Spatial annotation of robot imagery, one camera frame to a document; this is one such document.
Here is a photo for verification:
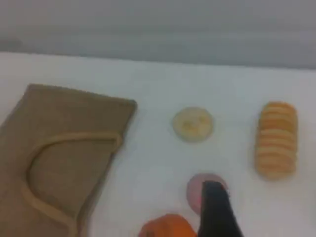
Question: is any brown jute tote bag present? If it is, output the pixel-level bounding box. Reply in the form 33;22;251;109
0;83;138;237

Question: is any orange toy fruit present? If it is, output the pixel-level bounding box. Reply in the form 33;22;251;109
138;213;198;237

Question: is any striped bread loaf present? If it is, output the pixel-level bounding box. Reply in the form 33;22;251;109
254;101;298;180

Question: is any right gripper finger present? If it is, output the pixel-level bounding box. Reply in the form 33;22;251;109
197;180;245;237

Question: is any pink toy peach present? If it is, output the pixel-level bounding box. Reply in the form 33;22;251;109
186;172;230;218

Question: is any round pale yellow bun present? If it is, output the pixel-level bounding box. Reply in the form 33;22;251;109
172;106;215;143

